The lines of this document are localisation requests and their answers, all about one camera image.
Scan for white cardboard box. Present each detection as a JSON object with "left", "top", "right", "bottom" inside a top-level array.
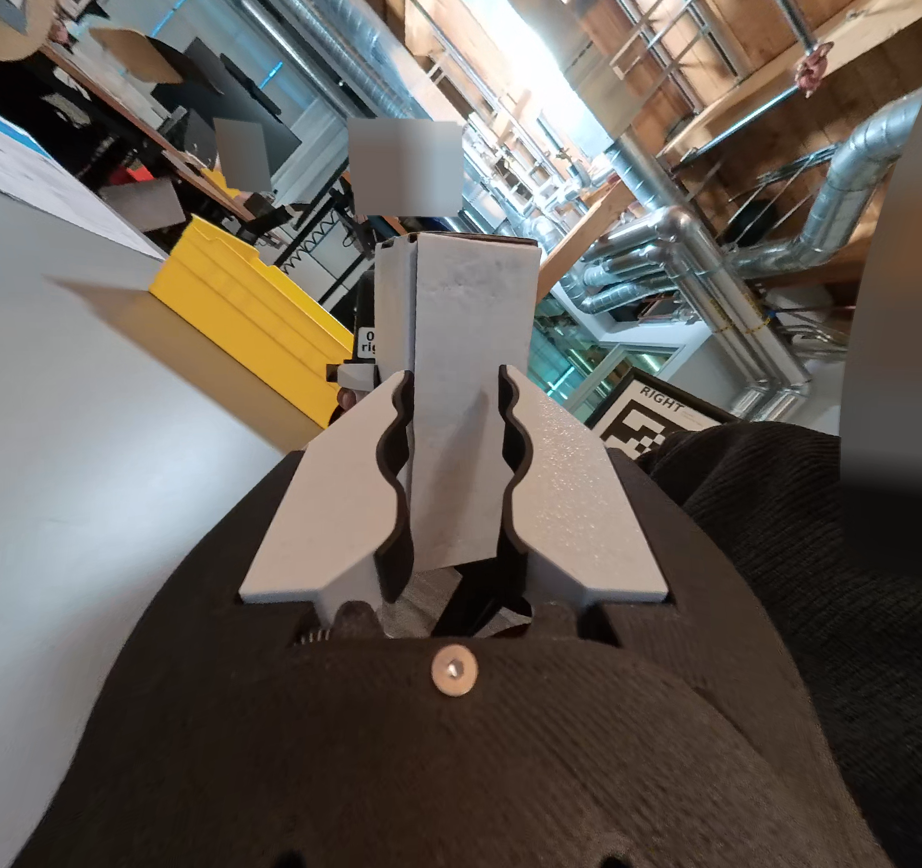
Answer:
[{"left": 375, "top": 232, "right": 543, "bottom": 572}]

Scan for silver spiral ventilation duct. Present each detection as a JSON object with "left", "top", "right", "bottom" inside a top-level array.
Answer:
[{"left": 238, "top": 0, "right": 404, "bottom": 112}]

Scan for wooden post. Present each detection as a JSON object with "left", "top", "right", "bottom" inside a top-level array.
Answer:
[{"left": 536, "top": 176, "right": 635, "bottom": 300}]

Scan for yellow plastic bin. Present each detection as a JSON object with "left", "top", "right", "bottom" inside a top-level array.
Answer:
[{"left": 150, "top": 214, "right": 355, "bottom": 428}]

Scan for black coiled cable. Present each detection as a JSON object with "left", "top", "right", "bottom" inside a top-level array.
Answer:
[{"left": 277, "top": 223, "right": 340, "bottom": 271}]

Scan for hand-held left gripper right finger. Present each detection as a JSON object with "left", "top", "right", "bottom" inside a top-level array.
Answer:
[{"left": 496, "top": 364, "right": 671, "bottom": 608}]

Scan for red valve wheel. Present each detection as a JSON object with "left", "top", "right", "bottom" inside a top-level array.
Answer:
[{"left": 796, "top": 47, "right": 833, "bottom": 94}]

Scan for person's black sweater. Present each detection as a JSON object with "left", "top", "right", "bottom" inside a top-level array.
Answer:
[{"left": 637, "top": 421, "right": 922, "bottom": 868}]

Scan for silver insulated pipes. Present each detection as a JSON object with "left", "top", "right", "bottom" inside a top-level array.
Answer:
[{"left": 576, "top": 205, "right": 811, "bottom": 408}]

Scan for brown cardboard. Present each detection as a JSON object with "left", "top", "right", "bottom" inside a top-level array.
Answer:
[{"left": 90, "top": 26, "right": 184, "bottom": 85}]

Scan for white paper sheet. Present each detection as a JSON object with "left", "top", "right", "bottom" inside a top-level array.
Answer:
[{"left": 0, "top": 122, "right": 167, "bottom": 260}]

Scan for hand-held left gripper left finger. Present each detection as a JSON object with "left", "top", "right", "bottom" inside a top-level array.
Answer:
[{"left": 238, "top": 369, "right": 417, "bottom": 630}]

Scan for framed black-white marker poster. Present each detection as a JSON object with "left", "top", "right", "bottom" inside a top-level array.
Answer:
[{"left": 585, "top": 367, "right": 739, "bottom": 462}]

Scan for grey cardboard sheet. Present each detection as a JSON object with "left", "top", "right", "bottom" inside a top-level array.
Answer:
[{"left": 101, "top": 180, "right": 188, "bottom": 231}]

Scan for black monitor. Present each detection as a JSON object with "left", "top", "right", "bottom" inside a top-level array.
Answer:
[{"left": 151, "top": 36, "right": 303, "bottom": 170}]

